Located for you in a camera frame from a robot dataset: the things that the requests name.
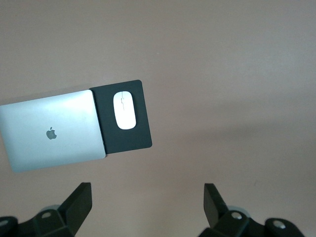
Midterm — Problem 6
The silver closed laptop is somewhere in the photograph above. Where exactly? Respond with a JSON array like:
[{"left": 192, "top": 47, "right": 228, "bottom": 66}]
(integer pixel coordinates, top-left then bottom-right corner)
[{"left": 0, "top": 89, "right": 107, "bottom": 173}]

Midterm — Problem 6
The black mouse pad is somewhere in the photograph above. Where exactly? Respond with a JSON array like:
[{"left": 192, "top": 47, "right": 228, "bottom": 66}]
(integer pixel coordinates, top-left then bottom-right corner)
[{"left": 88, "top": 79, "right": 153, "bottom": 155}]

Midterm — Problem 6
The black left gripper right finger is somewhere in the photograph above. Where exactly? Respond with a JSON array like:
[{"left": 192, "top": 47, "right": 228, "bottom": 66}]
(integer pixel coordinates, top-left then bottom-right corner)
[{"left": 199, "top": 183, "right": 306, "bottom": 237}]

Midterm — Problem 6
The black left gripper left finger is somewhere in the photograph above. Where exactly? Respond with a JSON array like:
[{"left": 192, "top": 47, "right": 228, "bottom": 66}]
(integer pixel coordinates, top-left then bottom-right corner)
[{"left": 0, "top": 182, "right": 93, "bottom": 237}]

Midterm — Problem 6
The white computer mouse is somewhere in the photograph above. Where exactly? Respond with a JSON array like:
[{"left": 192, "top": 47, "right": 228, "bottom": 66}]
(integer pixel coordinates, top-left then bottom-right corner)
[{"left": 113, "top": 90, "right": 137, "bottom": 130}]

